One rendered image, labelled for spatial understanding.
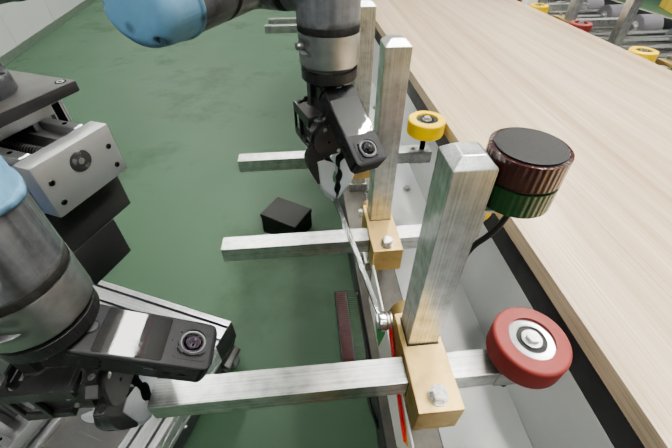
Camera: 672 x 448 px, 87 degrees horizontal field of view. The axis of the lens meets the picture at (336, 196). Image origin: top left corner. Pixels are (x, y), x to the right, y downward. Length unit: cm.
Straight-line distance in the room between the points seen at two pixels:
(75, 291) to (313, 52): 32
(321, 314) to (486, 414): 89
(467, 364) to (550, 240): 22
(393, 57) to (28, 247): 41
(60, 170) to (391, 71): 49
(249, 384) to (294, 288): 114
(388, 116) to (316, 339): 107
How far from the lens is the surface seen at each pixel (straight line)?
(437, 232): 31
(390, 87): 50
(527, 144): 31
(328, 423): 133
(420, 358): 46
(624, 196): 74
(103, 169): 70
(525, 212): 31
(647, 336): 55
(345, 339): 65
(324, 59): 44
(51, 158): 64
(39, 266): 30
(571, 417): 63
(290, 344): 144
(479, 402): 73
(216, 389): 46
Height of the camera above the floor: 127
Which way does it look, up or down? 40 degrees down
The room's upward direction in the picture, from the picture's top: straight up
